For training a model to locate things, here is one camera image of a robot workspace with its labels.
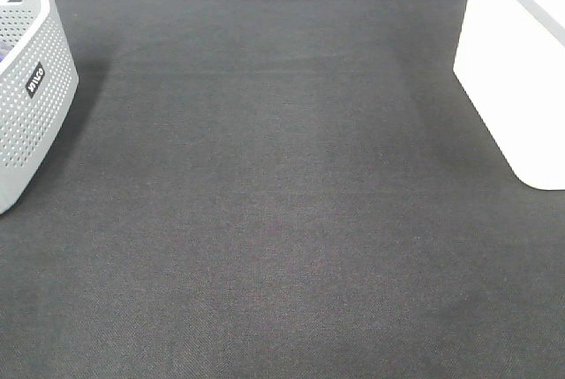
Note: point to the black table mat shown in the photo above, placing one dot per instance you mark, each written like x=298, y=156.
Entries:
x=277, y=189

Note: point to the white storage bin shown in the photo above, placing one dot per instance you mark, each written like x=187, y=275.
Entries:
x=510, y=62

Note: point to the grey perforated laundry basket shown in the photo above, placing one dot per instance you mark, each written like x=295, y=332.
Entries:
x=38, y=83

